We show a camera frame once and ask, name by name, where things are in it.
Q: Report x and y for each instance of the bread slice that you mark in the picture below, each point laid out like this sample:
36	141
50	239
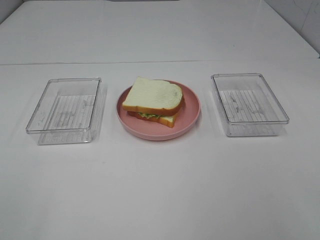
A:
167	117
157	97

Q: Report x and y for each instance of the green lettuce leaf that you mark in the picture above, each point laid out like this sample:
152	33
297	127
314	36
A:
147	115

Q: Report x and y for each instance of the pink round plate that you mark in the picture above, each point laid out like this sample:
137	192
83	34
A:
187	116

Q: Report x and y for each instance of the clear right plastic container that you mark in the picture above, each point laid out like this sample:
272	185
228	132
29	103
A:
247	105

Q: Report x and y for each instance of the clear plastic container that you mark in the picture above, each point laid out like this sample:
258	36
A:
247	105
68	112

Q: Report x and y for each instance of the clear left plastic container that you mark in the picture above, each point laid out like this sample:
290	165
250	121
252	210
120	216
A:
68	112

